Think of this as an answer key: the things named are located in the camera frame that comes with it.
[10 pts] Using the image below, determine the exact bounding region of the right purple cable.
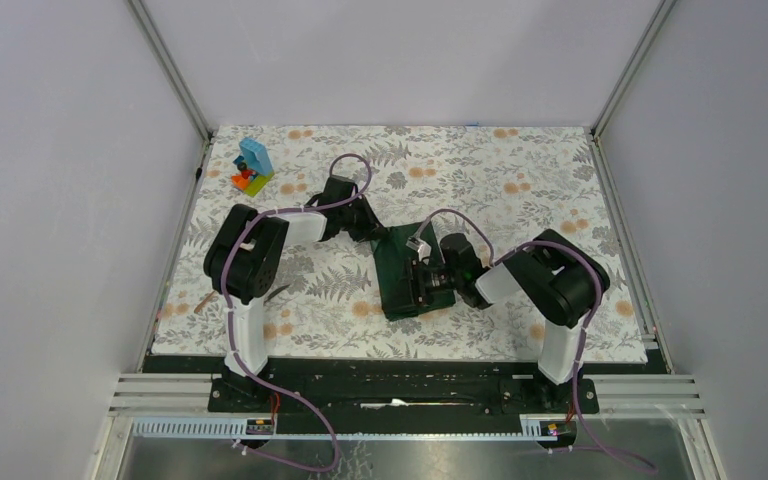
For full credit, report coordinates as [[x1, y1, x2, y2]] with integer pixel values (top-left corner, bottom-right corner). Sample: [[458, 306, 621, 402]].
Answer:
[[410, 208, 658, 475]]

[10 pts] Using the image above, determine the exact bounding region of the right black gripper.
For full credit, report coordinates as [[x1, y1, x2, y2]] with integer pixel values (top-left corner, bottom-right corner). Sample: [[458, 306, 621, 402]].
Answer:
[[382, 257, 463, 314]]

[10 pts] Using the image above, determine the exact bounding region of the copper spoon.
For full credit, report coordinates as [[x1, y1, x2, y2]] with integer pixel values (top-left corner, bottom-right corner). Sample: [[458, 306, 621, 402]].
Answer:
[[193, 291, 217, 314]]

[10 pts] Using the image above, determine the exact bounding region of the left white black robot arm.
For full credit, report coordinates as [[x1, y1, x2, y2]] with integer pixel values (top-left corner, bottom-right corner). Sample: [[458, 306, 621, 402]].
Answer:
[[203, 176, 387, 411]]

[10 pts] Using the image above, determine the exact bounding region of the white slotted cable duct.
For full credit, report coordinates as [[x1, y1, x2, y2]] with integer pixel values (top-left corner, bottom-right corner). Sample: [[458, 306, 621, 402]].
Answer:
[[130, 415, 558, 442]]

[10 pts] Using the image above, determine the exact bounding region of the right aluminium frame post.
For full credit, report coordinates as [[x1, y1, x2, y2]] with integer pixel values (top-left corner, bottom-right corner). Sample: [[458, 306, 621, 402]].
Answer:
[[590, 0, 678, 139]]

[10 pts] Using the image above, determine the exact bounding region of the aluminium rail left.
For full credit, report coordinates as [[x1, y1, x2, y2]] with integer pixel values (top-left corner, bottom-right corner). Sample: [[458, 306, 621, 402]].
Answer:
[[109, 373, 213, 414]]

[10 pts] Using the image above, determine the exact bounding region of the colourful toy brick build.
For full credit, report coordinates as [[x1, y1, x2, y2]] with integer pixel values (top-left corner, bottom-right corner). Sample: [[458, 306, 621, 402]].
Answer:
[[231, 137, 274, 197]]

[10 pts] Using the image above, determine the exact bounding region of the purple cable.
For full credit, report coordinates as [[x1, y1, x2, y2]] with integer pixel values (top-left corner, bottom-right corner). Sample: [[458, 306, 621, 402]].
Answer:
[[410, 208, 658, 475], [219, 153, 373, 475]]

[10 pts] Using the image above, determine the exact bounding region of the dark green cloth napkin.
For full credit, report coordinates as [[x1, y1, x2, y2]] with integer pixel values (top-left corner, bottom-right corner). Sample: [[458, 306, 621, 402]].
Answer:
[[371, 222, 456, 322]]

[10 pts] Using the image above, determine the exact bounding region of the aluminium rail right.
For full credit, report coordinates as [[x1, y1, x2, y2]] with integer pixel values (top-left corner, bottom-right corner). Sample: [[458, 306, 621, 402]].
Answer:
[[586, 374, 707, 419]]

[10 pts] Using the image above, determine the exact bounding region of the aluminium frame post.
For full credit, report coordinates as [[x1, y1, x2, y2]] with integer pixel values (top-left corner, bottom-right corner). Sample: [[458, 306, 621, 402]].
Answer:
[[590, 0, 678, 139], [125, 0, 216, 140]]

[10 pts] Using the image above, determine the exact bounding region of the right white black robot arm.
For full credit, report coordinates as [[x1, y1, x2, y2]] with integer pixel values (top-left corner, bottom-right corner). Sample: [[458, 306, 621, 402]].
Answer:
[[406, 229, 610, 412]]

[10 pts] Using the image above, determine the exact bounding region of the aluminium rail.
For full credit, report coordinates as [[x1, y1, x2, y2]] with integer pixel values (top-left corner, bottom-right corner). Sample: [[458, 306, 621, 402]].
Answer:
[[109, 373, 213, 414], [586, 374, 707, 419]]

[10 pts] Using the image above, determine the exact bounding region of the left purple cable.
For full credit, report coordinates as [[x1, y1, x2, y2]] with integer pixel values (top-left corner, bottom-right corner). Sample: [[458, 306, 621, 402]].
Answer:
[[219, 153, 373, 475]]

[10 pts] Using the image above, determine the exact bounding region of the floral patterned table mat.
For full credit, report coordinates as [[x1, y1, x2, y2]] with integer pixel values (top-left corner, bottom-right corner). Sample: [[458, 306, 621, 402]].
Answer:
[[151, 125, 646, 363]]

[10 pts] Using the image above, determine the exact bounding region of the left aluminium frame post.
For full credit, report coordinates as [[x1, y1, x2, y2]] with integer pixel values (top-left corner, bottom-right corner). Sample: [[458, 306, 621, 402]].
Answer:
[[125, 0, 216, 140]]

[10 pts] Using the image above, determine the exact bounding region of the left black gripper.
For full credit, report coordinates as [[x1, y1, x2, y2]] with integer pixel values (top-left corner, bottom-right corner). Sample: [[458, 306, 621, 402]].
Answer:
[[337, 194, 388, 242]]

